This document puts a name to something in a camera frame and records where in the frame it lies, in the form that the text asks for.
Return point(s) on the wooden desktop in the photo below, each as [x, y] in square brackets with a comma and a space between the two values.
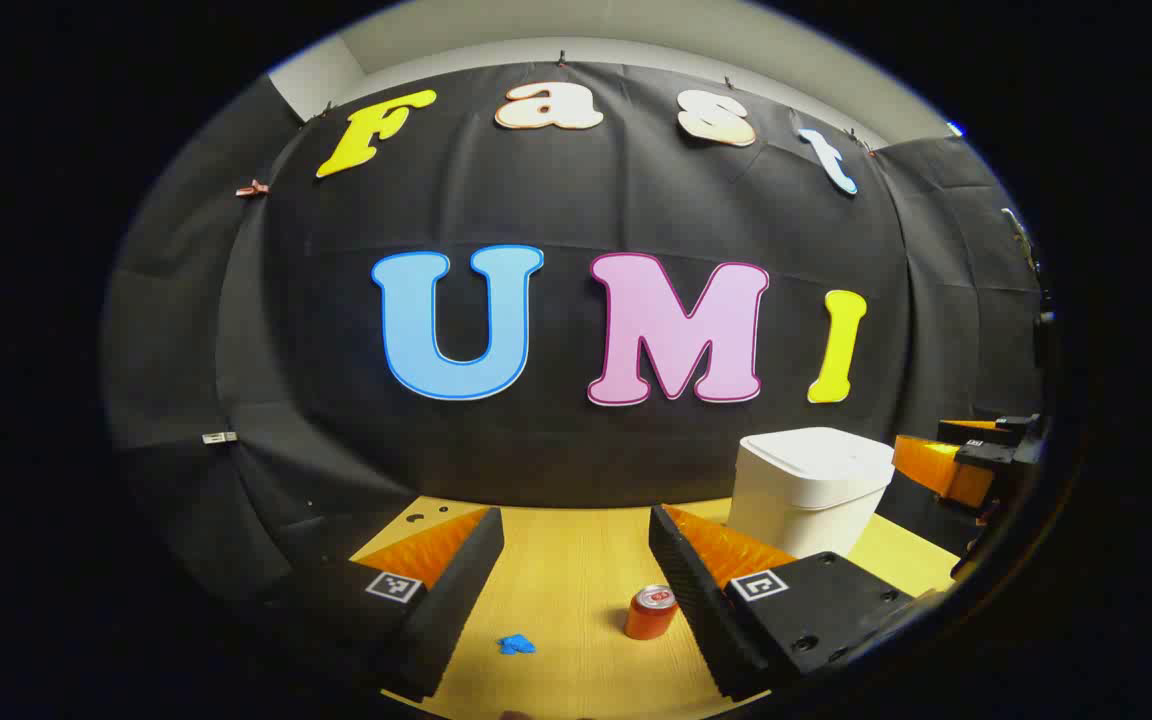
[566, 560]

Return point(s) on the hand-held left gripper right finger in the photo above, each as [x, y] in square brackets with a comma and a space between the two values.
[696, 590]

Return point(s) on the white desktop garbage bin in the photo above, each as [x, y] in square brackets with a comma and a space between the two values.
[806, 490]

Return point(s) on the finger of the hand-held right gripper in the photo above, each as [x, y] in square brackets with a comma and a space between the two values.
[986, 431]
[941, 470]

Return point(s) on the copper cloth clip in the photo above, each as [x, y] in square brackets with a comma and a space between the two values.
[251, 188]

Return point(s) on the silver cloth clip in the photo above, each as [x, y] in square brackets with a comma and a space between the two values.
[219, 437]

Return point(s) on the black backdrop cloth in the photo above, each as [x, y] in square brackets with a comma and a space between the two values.
[556, 450]

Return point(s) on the blue paper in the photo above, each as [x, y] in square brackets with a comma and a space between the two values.
[516, 645]

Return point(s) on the orange pop can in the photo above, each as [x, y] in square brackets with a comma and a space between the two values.
[650, 618]

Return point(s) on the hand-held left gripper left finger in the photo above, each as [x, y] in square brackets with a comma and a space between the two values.
[456, 590]

